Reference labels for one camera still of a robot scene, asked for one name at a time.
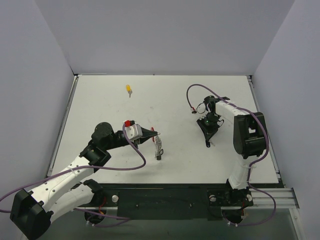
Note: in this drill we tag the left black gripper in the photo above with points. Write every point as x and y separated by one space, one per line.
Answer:
139 137

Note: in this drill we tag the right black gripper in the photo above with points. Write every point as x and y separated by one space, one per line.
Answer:
207 127

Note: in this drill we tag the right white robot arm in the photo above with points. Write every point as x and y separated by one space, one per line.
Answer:
249 132

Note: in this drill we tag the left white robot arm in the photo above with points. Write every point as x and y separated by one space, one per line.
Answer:
34 210

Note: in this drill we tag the yellow tagged key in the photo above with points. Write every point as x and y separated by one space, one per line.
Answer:
129 90

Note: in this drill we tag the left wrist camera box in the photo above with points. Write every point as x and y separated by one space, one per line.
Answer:
133 130

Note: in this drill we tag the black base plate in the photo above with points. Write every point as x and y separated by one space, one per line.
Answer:
173 201

